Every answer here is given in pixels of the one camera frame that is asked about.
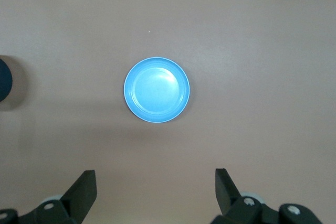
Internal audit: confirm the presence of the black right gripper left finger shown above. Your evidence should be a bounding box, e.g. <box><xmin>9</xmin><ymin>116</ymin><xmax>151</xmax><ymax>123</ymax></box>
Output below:
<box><xmin>0</xmin><ymin>170</ymin><xmax>98</xmax><ymax>224</ymax></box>

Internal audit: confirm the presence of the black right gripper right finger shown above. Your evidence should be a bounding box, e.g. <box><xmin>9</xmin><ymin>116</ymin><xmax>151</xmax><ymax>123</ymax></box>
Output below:
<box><xmin>211</xmin><ymin>168</ymin><xmax>322</xmax><ymax>224</ymax></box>

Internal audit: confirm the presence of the blue plate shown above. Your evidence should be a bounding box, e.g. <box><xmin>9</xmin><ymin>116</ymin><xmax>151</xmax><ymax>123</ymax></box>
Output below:
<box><xmin>123</xmin><ymin>56</ymin><xmax>191</xmax><ymax>124</ymax></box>

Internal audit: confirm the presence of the brown table cover mat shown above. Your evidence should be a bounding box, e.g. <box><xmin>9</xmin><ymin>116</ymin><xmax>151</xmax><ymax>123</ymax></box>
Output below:
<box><xmin>0</xmin><ymin>0</ymin><xmax>336</xmax><ymax>224</ymax></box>

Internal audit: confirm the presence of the black pot with blue handle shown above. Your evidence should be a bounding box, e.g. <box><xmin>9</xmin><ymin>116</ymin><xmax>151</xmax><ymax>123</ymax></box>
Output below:
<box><xmin>0</xmin><ymin>55</ymin><xmax>14</xmax><ymax>103</ymax></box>

